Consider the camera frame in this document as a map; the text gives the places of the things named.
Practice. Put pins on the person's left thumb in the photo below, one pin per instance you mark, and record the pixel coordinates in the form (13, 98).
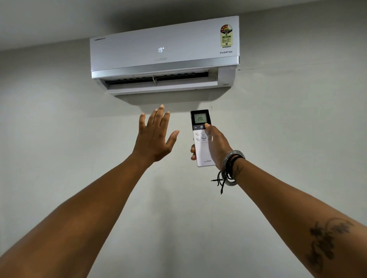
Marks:
(173, 139)

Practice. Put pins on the person's left hand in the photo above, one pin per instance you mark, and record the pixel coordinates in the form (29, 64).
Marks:
(152, 143)

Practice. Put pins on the silver bangle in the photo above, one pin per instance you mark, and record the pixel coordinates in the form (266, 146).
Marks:
(229, 156)

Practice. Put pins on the colourful rating sticker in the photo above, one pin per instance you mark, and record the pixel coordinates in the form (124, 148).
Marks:
(226, 35)

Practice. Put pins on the person's right thumb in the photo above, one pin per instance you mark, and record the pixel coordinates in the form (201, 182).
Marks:
(211, 131)

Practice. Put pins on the person's left little finger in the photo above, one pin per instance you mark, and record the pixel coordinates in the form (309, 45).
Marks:
(142, 123)

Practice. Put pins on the person's left middle finger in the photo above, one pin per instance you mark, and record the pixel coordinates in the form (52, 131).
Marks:
(158, 117)

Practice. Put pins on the white wall air conditioner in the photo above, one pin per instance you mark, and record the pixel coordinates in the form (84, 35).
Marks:
(177, 45)

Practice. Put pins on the person's right forearm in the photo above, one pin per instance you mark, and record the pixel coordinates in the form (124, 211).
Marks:
(289, 217)

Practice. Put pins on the white remote control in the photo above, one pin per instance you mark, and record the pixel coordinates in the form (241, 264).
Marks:
(202, 149)

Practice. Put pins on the person's left forearm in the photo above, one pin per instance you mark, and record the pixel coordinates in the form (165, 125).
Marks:
(77, 220)

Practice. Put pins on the person's right hand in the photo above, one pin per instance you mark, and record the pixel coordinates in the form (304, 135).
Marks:
(219, 149)

